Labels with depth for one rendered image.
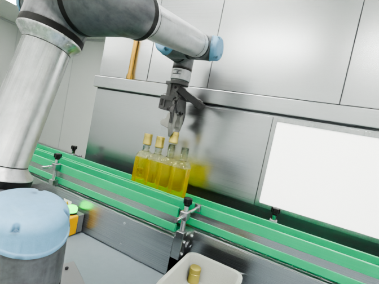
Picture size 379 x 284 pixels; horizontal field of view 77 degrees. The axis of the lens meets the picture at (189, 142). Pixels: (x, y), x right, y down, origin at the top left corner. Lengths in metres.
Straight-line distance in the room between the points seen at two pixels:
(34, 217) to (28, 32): 0.32
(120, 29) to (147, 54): 0.77
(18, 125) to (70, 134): 5.76
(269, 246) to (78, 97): 5.73
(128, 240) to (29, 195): 0.49
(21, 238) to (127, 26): 0.37
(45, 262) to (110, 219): 0.51
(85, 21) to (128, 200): 0.59
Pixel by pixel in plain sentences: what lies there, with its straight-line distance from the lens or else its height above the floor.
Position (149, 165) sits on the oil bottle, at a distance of 0.94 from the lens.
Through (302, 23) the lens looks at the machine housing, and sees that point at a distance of 1.06.
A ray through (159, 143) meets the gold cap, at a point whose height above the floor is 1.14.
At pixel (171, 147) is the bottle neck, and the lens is 0.90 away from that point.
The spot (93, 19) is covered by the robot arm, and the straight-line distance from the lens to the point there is 0.48.
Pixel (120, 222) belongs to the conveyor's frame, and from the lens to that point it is 0.89.
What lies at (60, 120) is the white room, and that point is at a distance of 6.58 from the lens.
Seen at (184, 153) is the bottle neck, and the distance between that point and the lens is 0.88.
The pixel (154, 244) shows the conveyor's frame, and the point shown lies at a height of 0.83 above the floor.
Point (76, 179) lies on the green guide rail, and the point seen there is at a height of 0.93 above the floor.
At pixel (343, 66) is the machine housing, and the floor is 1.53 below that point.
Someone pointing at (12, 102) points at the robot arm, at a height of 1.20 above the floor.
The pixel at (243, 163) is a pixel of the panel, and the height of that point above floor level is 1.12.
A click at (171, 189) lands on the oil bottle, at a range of 0.90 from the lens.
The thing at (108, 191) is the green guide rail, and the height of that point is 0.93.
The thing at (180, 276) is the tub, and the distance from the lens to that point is 0.77.
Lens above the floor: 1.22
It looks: 4 degrees down
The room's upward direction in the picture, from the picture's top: 11 degrees clockwise
